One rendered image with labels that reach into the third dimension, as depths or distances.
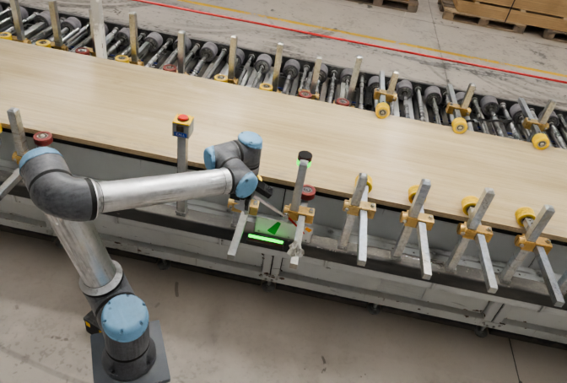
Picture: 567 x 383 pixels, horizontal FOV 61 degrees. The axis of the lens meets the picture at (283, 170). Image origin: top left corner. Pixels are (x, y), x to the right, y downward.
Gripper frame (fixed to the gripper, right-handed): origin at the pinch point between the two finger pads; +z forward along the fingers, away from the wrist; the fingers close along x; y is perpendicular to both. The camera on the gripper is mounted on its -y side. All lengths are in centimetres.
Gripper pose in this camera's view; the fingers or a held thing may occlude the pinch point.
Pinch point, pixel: (247, 212)
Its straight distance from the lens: 196.4
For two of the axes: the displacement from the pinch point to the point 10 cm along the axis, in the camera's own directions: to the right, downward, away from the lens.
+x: -1.3, 6.0, -7.9
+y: -9.8, -1.9, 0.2
